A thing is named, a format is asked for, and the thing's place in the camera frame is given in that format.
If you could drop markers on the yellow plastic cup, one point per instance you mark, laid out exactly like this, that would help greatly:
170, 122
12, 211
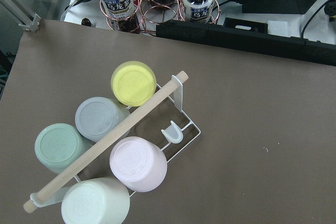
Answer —
133, 83

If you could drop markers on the pink plastic cup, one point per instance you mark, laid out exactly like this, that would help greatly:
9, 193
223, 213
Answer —
138, 164

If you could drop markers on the grey plastic cup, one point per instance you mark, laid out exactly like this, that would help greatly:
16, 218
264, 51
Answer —
97, 116

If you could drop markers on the sage green plastic cup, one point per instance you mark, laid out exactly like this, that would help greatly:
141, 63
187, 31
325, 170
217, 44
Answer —
59, 145

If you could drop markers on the white plastic cup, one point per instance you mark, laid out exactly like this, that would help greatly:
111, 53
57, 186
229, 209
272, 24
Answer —
99, 200

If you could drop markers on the left oolong tea bottle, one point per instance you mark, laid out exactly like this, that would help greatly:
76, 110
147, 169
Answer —
122, 14

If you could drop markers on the long black bar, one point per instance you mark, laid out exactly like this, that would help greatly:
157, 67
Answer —
250, 41

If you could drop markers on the white wire cup rack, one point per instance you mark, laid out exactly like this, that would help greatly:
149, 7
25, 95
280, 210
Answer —
176, 98

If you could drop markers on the copper wire bottle rack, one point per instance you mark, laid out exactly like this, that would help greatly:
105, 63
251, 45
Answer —
168, 9

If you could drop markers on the aluminium frame bracket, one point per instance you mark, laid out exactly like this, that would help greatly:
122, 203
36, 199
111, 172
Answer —
28, 23

